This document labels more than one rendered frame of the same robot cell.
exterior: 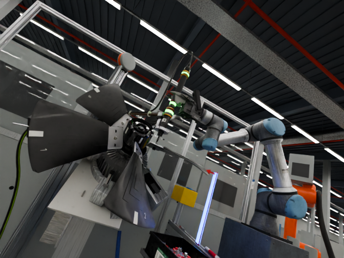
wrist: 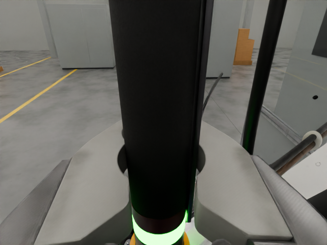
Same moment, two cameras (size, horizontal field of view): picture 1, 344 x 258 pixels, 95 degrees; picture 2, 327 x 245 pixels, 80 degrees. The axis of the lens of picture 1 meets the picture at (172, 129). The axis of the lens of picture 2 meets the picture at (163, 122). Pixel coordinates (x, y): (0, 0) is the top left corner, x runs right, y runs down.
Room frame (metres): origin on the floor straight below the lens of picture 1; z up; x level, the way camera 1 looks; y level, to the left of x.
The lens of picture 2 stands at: (0.74, -0.04, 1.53)
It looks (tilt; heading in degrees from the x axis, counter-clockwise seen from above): 28 degrees down; 103
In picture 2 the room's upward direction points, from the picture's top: straight up
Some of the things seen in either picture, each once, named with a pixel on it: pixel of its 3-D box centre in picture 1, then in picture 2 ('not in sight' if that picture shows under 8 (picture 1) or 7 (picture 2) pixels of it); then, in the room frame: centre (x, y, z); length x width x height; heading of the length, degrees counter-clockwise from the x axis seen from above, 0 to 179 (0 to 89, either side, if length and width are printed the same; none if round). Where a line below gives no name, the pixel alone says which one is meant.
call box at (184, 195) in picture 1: (183, 196); not in sight; (1.09, -0.23, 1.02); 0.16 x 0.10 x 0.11; 15
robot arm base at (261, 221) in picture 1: (264, 221); not in sight; (0.98, -0.71, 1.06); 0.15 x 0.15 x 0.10
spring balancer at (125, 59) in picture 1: (126, 62); not in sight; (1.18, 0.59, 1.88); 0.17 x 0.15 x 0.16; 105
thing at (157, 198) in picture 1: (146, 192); not in sight; (0.76, 0.00, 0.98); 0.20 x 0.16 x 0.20; 15
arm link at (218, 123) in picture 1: (216, 124); not in sight; (0.79, -0.22, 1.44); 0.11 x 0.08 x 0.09; 105
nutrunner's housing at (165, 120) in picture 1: (175, 97); not in sight; (0.72, 0.04, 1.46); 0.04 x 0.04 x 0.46
